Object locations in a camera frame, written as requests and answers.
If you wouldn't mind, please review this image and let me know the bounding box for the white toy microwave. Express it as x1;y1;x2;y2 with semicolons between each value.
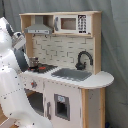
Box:
54;14;92;34

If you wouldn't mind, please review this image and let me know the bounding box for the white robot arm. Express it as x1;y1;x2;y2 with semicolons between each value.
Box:
0;17;53;128

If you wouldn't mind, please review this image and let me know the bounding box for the grey toy sink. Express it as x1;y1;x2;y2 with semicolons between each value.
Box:
52;68;92;81

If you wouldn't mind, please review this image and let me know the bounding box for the wooden toy kitchen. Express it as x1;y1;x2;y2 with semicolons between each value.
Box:
21;11;114;128

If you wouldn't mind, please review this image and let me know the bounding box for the black toy stovetop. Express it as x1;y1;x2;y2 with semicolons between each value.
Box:
28;63;55;73

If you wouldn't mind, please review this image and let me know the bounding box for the grey range hood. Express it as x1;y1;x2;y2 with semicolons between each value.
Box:
24;16;53;35

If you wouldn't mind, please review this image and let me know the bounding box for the red stove knob right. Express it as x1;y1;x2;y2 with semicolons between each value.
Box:
31;81;37;88

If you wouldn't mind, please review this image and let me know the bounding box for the black toy faucet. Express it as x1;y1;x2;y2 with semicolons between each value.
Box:
75;51;93;70

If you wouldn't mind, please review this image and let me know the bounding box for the small metal pot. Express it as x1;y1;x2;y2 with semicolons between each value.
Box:
29;57;39;68

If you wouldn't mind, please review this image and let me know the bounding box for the white dishwasher door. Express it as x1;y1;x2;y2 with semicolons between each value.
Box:
45;81;82;128

